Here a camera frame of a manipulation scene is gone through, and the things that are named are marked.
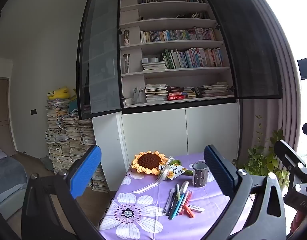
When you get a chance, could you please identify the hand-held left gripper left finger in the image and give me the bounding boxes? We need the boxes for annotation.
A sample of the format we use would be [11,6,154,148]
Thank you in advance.
[21,144,103,240]

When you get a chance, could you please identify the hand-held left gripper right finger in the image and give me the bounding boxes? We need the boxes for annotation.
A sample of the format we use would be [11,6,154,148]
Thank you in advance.
[202,144,287,240]

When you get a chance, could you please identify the white dotted pen holder cup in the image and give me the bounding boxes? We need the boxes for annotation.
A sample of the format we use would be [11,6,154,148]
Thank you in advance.
[192,162,209,188]

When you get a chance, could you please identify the red gel pen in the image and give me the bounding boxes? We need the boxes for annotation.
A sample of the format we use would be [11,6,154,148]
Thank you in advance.
[183,190,193,207]

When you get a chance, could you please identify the white eraser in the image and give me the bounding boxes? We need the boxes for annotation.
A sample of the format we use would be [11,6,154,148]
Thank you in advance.
[188,204,205,213]

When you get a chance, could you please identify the orange checkered pen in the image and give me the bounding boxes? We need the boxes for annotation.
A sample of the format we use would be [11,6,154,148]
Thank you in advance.
[178,191,190,216]

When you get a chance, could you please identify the teal blue pen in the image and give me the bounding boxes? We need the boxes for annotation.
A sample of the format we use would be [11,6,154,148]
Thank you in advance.
[168,192,187,220]

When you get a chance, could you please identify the person's right forearm pink sleeve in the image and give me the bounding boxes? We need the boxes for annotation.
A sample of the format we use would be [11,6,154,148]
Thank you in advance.
[290,209,307,233]

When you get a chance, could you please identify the green leafy plant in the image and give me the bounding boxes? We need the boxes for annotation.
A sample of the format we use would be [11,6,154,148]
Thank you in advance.
[232,115,290,188]

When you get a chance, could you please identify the white sunflower print card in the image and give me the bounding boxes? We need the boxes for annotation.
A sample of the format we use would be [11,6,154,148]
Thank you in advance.
[167,164,187,180]

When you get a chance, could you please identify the floor stacks of paper booklets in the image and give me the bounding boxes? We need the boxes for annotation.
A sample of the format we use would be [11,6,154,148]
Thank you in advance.
[45,99,110,193]

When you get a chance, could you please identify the mauve curtain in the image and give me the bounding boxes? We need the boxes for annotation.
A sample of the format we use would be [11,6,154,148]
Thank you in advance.
[237,0,301,170]

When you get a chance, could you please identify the purple floral tablecloth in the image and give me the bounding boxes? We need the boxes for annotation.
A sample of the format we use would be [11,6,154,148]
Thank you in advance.
[99,152,254,240]

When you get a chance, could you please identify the translucent white ribbon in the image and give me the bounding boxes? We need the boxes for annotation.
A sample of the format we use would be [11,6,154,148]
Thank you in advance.
[131,156,175,194]

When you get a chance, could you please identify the black screen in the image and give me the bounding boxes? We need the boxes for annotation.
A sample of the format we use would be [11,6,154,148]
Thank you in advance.
[297,57,307,80]

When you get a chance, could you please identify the crochet sunflower with green stem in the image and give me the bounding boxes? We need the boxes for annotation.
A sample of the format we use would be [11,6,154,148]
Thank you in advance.
[131,151,194,178]

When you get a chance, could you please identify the grey bed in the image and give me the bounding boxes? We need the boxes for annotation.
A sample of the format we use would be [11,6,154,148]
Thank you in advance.
[0,144,28,214]

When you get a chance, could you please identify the wide stack of paper booklets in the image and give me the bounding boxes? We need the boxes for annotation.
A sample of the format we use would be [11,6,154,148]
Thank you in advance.
[197,82,230,97]

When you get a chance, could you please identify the short stack of mixed books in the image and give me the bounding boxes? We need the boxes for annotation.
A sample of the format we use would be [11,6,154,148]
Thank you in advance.
[183,87,197,99]

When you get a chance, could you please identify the yellow plush toy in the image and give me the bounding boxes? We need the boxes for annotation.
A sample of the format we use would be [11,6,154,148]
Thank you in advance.
[47,86,70,100]

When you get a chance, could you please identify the red book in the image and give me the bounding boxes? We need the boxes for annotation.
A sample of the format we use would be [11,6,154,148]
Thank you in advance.
[168,92,187,101]

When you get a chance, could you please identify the clear pen cup on shelf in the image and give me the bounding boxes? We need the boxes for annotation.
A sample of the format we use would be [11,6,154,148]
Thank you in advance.
[133,87,145,105]

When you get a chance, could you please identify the brown door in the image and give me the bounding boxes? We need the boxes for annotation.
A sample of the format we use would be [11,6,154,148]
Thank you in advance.
[0,77,16,157]

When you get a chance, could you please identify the dark glass cabinet door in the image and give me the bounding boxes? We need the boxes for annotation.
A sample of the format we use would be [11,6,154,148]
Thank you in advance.
[201,0,283,99]
[77,0,123,120]

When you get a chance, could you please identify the row of green and pink books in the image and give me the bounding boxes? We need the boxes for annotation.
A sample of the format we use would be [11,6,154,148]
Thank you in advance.
[160,47,224,69]

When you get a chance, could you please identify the stack of white books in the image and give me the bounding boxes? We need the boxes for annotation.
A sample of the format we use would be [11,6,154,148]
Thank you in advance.
[142,61,167,70]

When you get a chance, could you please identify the long row of colourful books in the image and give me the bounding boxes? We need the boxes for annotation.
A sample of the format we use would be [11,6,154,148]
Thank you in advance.
[140,27,216,43]

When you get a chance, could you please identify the leaning row of dark books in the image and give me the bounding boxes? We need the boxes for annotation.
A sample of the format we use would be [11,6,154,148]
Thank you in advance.
[176,12,210,19]

